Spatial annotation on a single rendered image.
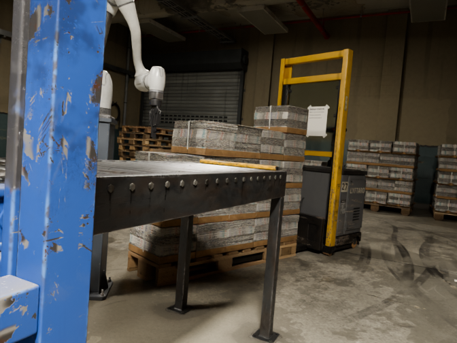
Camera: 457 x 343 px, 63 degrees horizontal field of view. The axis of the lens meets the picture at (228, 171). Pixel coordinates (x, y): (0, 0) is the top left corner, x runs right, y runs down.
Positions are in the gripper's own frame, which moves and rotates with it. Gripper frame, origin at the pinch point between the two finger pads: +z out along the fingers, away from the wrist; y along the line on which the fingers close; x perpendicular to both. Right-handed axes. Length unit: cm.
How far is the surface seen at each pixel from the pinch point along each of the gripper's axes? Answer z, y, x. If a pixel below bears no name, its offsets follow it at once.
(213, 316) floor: 96, -68, -1
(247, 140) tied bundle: 0, -18, -69
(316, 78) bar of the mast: -66, -7, -169
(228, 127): -8, -21, -45
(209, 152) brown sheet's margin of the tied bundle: 10.1, -21.3, -30.5
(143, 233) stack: 66, 1, 1
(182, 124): -7.4, 5.8, -27.0
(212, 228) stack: 63, -19, -41
